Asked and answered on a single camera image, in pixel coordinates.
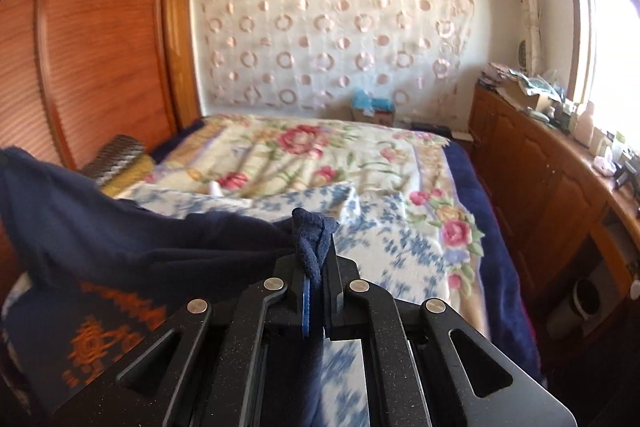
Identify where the yellow cloth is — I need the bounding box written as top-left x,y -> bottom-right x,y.
100,155 -> 155,197

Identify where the blue white floral sheet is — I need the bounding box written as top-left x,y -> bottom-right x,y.
125,182 -> 450,426

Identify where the white bottle on sideboard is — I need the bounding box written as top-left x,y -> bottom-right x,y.
574,101 -> 594,147

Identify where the sheer circle-patterned curtain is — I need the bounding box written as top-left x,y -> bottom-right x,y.
194,0 -> 475,124

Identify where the clutter pile on sideboard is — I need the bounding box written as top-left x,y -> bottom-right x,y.
478,63 -> 562,112

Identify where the navy T-shirt orange print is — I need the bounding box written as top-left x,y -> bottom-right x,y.
1,147 -> 337,412

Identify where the wooden sideboard cabinet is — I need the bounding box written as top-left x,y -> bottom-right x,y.
469,87 -> 639,366

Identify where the dark circle-patterned cloth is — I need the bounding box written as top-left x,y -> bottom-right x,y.
80,134 -> 144,187

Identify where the floral pink bed blanket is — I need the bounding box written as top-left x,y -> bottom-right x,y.
120,115 -> 541,377

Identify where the blue tissue box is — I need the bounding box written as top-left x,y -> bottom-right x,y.
350,89 -> 395,127

